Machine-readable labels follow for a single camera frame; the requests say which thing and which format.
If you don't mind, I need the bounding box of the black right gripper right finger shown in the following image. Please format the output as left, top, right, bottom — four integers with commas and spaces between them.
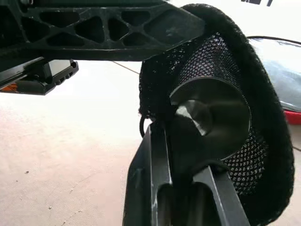
187, 165, 251, 226

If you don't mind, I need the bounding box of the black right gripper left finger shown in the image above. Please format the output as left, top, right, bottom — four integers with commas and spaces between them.
121, 124, 175, 226

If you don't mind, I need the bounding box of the finger of the black lattice left gripper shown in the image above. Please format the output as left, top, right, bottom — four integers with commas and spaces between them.
0, 0, 206, 61

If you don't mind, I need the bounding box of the black mesh drawstring pouch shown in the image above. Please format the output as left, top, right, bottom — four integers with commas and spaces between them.
137, 3, 296, 226

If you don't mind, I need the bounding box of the red object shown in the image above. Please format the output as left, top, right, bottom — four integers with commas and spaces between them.
283, 108, 301, 126

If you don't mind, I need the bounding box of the thin black cable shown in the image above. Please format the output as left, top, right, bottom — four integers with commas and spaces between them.
246, 35, 301, 45

